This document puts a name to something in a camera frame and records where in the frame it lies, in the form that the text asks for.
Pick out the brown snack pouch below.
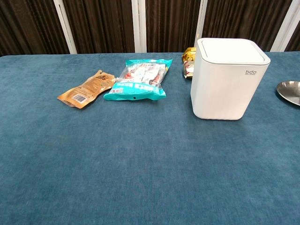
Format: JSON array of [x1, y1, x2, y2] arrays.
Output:
[[57, 69, 116, 110]]

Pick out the white plastic trash bin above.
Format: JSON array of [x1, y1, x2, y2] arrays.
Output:
[[190, 37, 271, 121]]

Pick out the gold foil snack pack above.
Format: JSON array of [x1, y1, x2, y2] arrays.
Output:
[[182, 47, 197, 79]]

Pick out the blue velvet tablecloth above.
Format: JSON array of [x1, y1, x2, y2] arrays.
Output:
[[0, 51, 300, 225]]

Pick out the silver metal plate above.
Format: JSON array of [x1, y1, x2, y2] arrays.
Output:
[[275, 80, 300, 106]]

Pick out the dark brown curtain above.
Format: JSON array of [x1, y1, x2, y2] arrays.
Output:
[[0, 0, 300, 57]]

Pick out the teal snack bag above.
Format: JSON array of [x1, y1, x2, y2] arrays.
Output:
[[103, 59, 173, 102]]

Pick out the white frame post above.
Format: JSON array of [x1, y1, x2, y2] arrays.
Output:
[[270, 0, 300, 53], [194, 0, 208, 48], [131, 0, 148, 53], [52, 0, 78, 55]]

